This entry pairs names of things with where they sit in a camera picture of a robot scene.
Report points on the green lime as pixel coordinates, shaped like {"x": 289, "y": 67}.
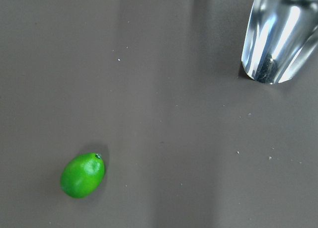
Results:
{"x": 82, "y": 175}

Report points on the steel scoop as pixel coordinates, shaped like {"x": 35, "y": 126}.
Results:
{"x": 280, "y": 37}

